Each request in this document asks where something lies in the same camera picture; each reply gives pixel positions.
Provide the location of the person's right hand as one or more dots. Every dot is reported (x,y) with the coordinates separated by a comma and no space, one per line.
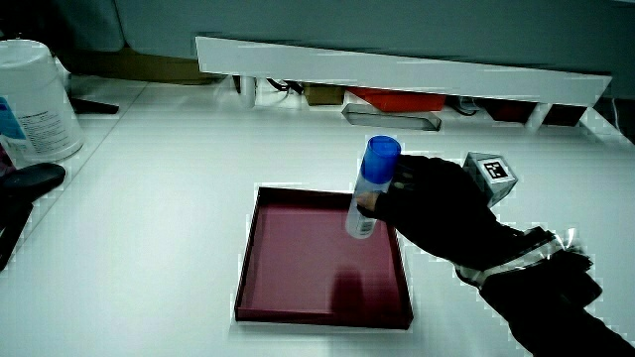
(436,218)

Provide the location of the blue capped glue bottle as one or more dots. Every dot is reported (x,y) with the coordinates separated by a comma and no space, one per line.
(373,184)

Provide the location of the dark red square plate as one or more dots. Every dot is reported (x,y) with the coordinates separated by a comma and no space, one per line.
(307,258)

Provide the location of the person's right forearm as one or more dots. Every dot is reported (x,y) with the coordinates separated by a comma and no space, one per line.
(550,307)

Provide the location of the clear grey rectangular tray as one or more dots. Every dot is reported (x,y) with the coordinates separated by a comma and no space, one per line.
(392,118)

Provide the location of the orange box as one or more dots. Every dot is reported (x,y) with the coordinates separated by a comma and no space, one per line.
(397,99)

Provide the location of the dark red box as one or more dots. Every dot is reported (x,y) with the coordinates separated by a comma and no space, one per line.
(511,110)

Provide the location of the white desk shelf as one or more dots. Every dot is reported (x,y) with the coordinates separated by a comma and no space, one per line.
(397,72)

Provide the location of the brown cardboard box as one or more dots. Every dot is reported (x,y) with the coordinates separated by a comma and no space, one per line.
(323,94)

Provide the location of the brown cardboard sheet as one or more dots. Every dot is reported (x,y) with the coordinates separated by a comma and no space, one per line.
(134,67)

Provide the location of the flat black object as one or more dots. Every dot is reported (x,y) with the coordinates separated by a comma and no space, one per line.
(91,105)

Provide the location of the black curved tool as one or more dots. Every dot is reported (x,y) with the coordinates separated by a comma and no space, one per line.
(25,186)

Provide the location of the white plastic bucket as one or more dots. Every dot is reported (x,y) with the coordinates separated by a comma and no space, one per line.
(35,104)

